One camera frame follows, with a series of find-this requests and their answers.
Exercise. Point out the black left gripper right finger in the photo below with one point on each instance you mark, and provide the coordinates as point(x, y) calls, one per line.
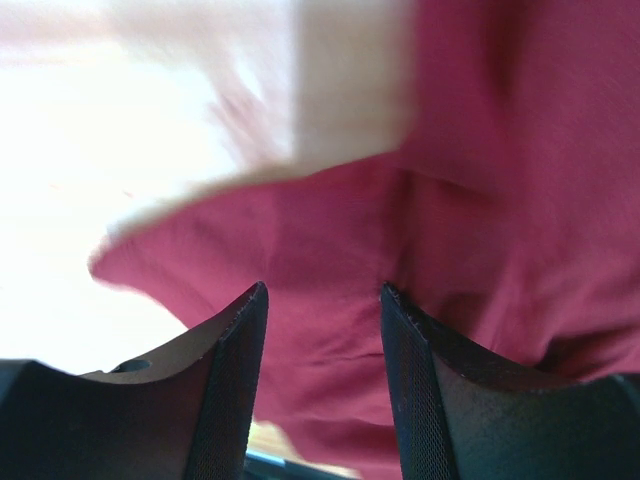
point(461, 411)

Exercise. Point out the dark red t-shirt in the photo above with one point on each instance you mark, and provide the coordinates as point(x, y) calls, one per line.
point(511, 213)

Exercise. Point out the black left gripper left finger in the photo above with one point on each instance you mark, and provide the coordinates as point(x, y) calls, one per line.
point(180, 411)

